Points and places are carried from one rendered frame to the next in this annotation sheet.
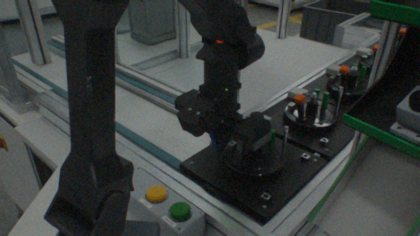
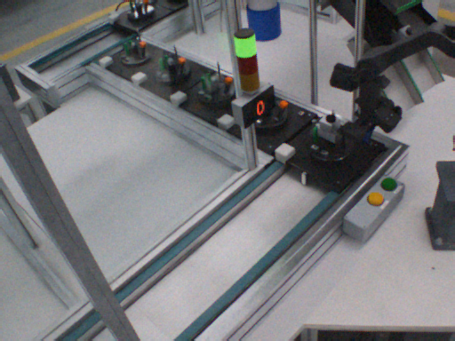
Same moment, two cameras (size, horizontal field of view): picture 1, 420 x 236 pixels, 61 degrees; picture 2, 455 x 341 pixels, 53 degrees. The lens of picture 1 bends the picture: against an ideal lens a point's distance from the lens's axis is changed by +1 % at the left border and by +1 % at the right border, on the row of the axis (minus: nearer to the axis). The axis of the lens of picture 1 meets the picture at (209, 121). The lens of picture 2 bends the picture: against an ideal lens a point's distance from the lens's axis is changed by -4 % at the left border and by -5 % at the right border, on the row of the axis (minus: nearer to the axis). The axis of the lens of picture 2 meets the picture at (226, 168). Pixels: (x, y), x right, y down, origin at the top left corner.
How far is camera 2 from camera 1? 1.36 m
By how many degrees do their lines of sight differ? 63
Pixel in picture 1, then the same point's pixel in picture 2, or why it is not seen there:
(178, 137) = (275, 211)
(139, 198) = (380, 209)
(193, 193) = (365, 182)
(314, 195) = not seen: hidden behind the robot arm
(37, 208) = (365, 316)
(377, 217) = (395, 93)
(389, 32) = (361, 20)
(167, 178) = (355, 196)
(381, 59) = (360, 34)
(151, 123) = (249, 236)
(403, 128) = not seen: hidden behind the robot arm
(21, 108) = not seen: outside the picture
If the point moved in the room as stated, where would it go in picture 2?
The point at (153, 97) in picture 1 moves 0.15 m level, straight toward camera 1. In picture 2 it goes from (199, 239) to (253, 228)
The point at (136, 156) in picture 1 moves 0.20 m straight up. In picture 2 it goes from (327, 223) to (329, 169)
